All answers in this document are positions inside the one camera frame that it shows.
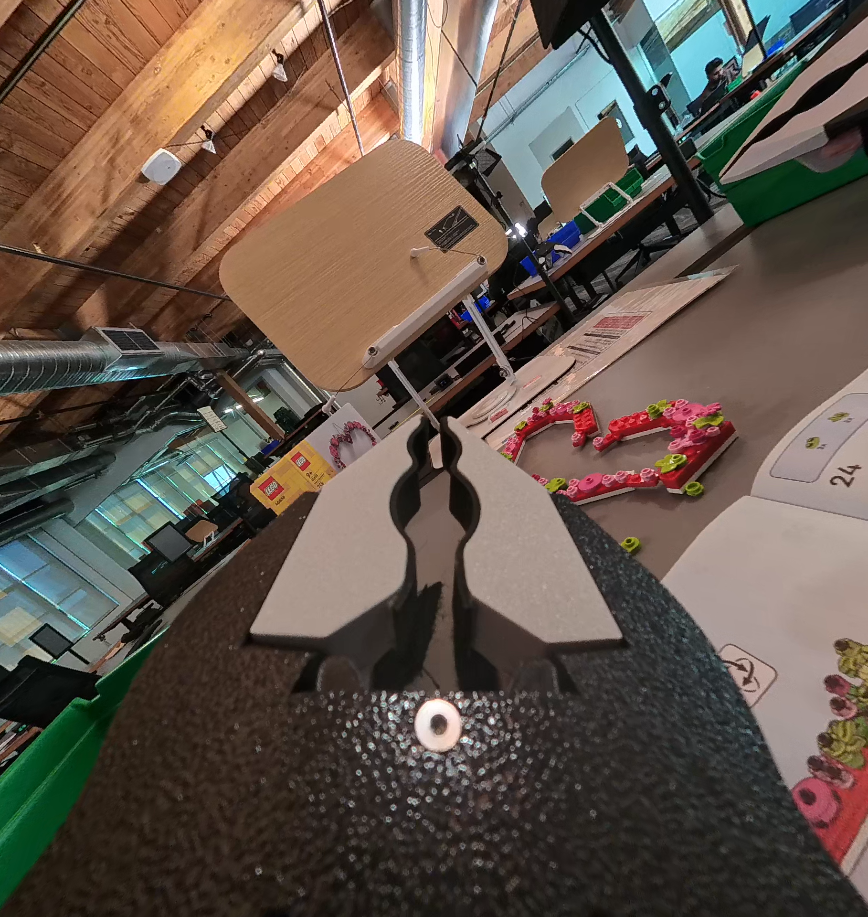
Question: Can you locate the green plastic storage bin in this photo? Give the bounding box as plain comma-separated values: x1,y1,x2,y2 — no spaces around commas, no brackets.
0,623,173,835
695,61,868,229

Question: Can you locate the long silver spiral duct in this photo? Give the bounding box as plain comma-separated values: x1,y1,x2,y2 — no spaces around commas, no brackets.
0,326,277,402

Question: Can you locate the small black desk monitor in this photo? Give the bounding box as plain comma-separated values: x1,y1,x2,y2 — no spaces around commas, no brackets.
146,523,193,564

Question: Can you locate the lego instruction booklet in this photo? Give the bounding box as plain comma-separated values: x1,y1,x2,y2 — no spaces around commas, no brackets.
659,369,868,904

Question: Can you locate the large flowered red lego assembly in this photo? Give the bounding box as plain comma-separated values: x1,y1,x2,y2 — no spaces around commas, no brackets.
534,400,738,506

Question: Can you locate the black metal pole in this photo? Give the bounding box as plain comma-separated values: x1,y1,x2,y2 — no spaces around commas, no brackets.
584,0,716,224

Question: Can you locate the wide silver spiral duct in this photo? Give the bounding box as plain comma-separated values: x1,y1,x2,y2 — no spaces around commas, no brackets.
397,0,504,156

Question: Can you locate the black mounted monitor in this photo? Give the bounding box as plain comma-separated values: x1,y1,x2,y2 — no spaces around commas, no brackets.
530,0,621,51

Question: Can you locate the yellow lego set box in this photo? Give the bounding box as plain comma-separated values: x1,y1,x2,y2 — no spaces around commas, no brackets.
250,401,382,517

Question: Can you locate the small flowered red lego assembly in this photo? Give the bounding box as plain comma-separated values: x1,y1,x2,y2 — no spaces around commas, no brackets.
500,400,600,467

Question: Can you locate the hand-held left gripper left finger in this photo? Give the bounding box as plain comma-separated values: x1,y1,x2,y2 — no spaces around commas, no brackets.
250,416,433,685

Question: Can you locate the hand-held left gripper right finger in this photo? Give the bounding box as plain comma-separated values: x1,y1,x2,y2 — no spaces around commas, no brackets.
440,416,626,663

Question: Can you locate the white ceiling access point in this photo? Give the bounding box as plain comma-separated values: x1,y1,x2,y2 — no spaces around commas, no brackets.
142,147,184,187

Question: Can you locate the long wooden background desk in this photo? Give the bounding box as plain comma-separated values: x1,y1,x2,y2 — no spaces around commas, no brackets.
506,161,701,302

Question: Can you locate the white printed paper sheet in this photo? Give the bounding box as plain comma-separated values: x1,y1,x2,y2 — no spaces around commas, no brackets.
477,267,740,441

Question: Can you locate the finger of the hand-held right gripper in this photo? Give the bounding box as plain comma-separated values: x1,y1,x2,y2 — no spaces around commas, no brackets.
719,53,868,184
745,6,868,148

